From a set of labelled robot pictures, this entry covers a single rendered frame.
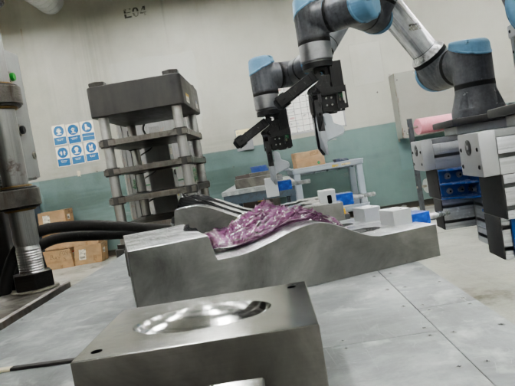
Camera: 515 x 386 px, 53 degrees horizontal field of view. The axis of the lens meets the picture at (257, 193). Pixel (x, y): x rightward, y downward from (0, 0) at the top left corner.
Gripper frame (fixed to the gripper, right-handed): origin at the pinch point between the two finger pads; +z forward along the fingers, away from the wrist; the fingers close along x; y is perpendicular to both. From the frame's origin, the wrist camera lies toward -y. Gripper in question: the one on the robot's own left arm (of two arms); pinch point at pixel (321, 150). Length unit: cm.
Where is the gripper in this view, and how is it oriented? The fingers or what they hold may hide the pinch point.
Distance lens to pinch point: 122.6
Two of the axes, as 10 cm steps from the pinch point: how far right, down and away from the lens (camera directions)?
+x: 0.2, -0.6, 10.0
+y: 9.9, -1.6, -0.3
